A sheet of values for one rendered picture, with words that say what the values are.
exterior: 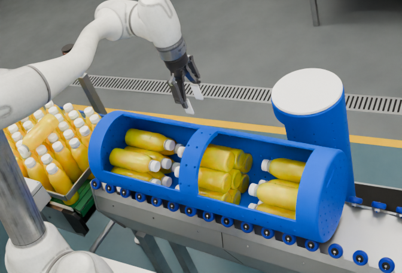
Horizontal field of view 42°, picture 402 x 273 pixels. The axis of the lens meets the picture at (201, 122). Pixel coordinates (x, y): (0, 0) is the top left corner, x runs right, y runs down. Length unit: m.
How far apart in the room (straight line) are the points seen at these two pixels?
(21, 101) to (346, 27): 3.39
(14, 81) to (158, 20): 0.49
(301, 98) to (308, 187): 0.62
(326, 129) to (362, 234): 0.49
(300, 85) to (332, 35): 2.14
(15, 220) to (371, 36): 3.21
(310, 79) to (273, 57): 1.98
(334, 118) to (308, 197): 0.61
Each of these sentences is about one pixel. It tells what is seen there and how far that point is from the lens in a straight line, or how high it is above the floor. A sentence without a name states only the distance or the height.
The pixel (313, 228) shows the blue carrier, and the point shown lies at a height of 1.11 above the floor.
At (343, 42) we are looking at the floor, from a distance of 4.14.
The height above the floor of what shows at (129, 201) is 0.92.
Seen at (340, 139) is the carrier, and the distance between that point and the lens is 2.16.
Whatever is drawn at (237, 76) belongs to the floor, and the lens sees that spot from 4.01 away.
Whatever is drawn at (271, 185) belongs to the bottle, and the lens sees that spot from 1.63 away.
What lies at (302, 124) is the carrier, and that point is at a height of 0.98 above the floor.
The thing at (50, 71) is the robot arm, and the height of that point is 1.77.
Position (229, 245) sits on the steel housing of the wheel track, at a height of 0.86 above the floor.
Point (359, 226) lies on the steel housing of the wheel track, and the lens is 1.77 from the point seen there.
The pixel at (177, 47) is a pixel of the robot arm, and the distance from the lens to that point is 1.57.
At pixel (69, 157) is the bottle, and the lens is 2.21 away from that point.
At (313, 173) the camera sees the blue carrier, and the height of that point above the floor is 1.23.
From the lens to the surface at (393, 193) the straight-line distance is 2.85.
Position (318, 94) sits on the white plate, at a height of 1.04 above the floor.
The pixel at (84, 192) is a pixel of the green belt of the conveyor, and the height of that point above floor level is 0.90.
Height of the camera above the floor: 2.36
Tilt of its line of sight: 40 degrees down
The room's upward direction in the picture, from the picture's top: 20 degrees counter-clockwise
